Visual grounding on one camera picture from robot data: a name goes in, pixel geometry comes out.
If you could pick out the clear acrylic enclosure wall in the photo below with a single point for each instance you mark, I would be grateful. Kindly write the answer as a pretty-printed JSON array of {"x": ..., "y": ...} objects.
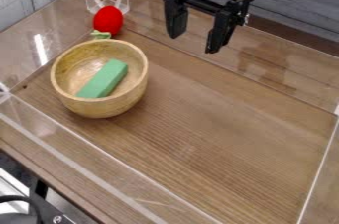
[{"x": 230, "y": 143}]

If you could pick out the light wooden bowl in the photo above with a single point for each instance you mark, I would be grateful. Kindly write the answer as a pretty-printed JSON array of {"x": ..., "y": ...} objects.
[{"x": 78, "y": 65}]

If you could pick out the green rectangular block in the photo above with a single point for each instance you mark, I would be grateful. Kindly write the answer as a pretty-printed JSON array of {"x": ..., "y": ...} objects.
[{"x": 106, "y": 80}]

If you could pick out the black table leg bracket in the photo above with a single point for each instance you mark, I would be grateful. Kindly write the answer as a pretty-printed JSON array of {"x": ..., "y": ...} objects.
[{"x": 51, "y": 214}]

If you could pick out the red plush strawberry toy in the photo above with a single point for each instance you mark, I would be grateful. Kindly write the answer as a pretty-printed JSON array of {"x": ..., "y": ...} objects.
[{"x": 107, "y": 22}]

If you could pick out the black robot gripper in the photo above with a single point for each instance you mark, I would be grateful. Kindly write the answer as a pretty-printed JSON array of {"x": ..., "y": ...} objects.
[{"x": 231, "y": 13}]

